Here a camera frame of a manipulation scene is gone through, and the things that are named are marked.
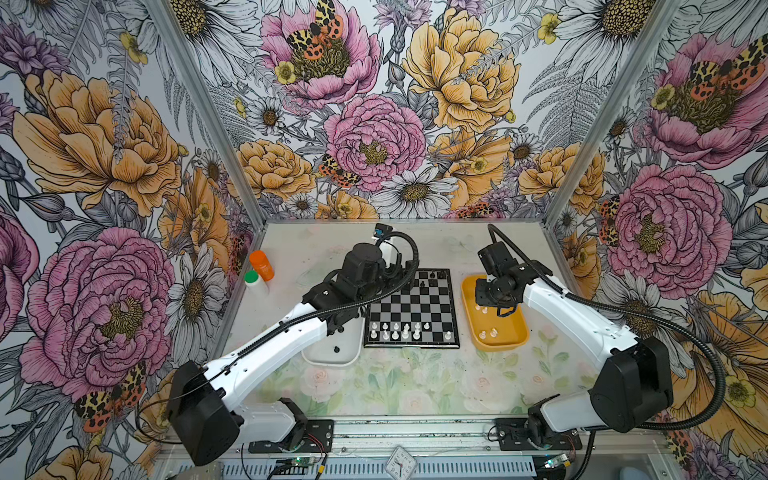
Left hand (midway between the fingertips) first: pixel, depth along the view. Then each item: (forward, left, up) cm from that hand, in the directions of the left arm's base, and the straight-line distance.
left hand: (400, 266), depth 75 cm
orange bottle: (+17, +45, -19) cm, 51 cm away
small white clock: (-38, +1, -24) cm, 45 cm away
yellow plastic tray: (-7, -27, -24) cm, 37 cm away
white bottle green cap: (+7, +44, -19) cm, 49 cm away
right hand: (-4, -24, -14) cm, 28 cm away
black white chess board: (-1, -8, -25) cm, 26 cm away
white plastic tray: (-11, +18, -25) cm, 33 cm away
